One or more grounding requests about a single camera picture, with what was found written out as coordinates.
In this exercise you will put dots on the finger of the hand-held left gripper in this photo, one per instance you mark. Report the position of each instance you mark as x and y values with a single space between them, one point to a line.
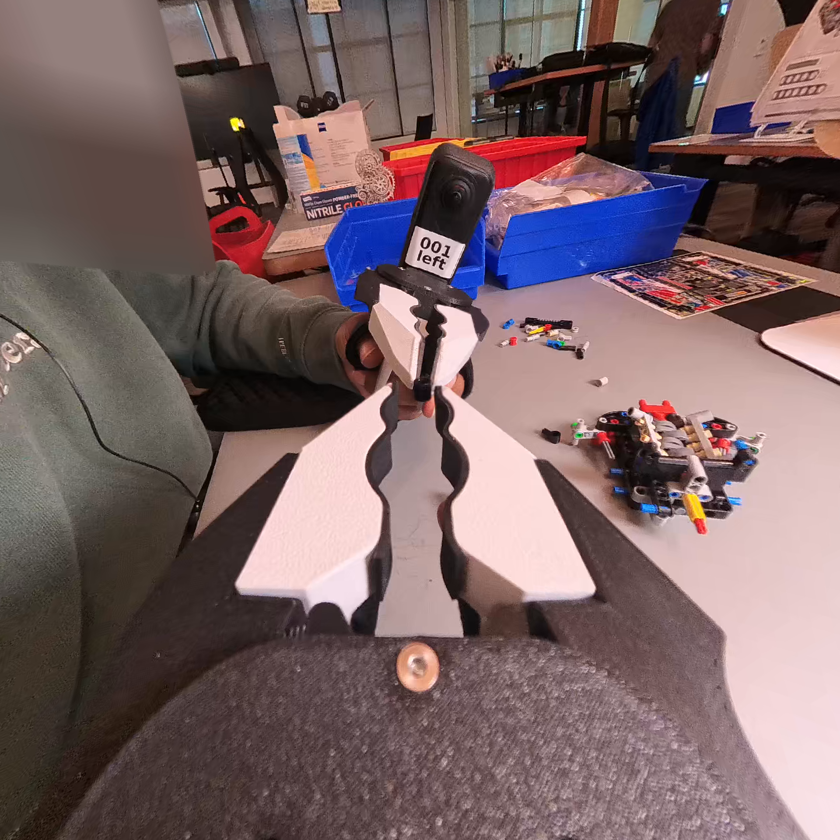
394 334
456 344

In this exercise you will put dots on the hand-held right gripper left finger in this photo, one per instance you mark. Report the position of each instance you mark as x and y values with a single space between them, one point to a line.
315 525

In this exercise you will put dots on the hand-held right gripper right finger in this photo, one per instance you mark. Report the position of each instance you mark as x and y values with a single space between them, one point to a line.
518 525

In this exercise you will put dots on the person's left forearm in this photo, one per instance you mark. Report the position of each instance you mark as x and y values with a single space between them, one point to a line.
249 315

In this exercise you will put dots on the pile of loose lego pieces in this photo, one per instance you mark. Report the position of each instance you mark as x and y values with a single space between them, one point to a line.
544 334

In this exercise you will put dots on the small black lego connector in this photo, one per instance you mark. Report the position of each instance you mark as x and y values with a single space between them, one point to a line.
550 435

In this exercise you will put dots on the multicoloured lego assembly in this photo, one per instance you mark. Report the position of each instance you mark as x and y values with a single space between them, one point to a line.
669 459

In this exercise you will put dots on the colourful lego instruction sheet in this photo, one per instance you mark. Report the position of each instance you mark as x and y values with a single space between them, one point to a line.
702 285

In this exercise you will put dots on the person's left hand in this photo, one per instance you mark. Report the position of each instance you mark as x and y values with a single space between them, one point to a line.
354 377

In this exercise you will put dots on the red plastic bin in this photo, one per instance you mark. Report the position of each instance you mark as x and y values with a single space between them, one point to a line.
525 164

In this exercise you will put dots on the gear print sheet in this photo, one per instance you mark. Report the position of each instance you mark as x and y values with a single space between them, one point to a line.
375 177

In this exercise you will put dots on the small blue plastic bin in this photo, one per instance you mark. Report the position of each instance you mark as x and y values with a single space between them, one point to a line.
380 243

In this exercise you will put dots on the wooden edged side desk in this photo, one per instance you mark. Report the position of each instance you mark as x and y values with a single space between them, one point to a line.
295 264

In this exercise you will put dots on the blue white glove box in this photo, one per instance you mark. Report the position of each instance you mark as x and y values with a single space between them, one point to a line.
328 205

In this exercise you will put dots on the clear plastic bag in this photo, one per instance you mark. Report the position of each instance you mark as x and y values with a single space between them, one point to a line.
577 184

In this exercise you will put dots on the black keyboard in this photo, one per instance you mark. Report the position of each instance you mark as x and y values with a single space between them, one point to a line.
275 403

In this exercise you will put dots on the white open carton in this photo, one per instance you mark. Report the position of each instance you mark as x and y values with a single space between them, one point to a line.
334 144

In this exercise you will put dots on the large blue plastic bin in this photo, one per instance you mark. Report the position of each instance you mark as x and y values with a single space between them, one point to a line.
590 243

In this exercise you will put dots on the dark wooden desk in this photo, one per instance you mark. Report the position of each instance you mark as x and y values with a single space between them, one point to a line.
558 77

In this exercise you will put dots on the red plastic container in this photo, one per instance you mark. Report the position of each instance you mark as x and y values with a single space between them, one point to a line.
239 243

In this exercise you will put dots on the blue cloth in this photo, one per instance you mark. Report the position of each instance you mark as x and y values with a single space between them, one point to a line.
656 118

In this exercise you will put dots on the dark monitor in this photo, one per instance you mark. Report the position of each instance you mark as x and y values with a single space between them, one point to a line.
229 105

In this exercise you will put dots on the person's green sweatshirt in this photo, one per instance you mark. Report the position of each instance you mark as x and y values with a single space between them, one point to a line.
65 525

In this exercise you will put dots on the brown topped desk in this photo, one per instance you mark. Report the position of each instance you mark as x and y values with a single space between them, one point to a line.
735 149

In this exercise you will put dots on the black mat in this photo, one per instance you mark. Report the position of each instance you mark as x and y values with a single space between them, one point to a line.
787 305

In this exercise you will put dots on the white rounded board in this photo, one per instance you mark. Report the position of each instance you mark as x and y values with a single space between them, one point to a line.
810 344

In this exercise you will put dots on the white printed booklet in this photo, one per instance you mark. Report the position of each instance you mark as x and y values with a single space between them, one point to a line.
800 79

